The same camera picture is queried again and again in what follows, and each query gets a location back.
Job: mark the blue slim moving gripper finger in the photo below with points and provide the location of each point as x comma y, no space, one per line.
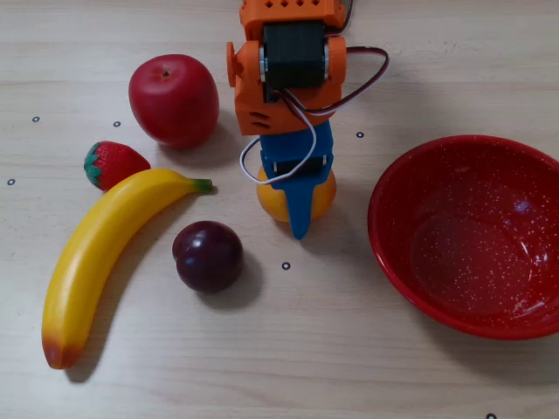
300,205

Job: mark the orange yellow toy peach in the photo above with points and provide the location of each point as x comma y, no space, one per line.
271,205

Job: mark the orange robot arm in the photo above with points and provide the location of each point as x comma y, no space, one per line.
253,96

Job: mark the red speckled enamel bowl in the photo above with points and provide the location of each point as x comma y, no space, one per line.
471,244

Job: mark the dark purple toy plum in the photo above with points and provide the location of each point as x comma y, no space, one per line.
209,257

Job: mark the red toy apple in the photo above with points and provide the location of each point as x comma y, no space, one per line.
174,100

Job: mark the red toy strawberry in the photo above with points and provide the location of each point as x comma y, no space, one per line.
118,163

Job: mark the yellow toy banana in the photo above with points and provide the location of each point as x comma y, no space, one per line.
96,253

